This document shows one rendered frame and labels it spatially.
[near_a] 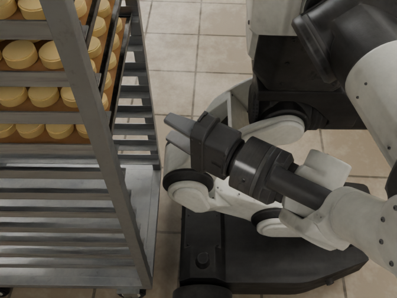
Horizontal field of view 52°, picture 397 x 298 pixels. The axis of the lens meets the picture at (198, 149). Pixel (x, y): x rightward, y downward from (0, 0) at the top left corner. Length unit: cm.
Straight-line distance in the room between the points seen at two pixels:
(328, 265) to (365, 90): 106
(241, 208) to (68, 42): 88
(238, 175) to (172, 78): 155
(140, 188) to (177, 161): 49
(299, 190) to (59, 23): 37
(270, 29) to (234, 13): 188
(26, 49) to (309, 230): 50
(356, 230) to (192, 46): 191
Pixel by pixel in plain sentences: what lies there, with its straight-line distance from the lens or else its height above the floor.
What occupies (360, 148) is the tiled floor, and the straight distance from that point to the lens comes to 197.
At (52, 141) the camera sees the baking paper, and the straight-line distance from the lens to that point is 83.
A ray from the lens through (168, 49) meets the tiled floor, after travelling 229.
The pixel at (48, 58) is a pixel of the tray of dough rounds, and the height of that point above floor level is 106.
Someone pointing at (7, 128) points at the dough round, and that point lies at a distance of 85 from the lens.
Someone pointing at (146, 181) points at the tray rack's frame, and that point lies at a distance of 158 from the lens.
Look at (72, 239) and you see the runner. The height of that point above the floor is 41.
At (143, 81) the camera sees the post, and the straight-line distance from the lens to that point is 122.
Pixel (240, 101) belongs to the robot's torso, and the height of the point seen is 70.
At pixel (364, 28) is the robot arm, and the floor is 120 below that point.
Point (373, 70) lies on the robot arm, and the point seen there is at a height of 120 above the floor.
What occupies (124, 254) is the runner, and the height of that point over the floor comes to 35.
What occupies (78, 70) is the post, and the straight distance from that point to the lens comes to 59.
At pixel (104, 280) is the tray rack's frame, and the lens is 144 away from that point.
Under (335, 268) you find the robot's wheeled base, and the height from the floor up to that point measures 17.
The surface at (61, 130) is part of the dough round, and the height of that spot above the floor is 88.
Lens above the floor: 149
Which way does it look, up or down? 54 degrees down
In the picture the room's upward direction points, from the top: straight up
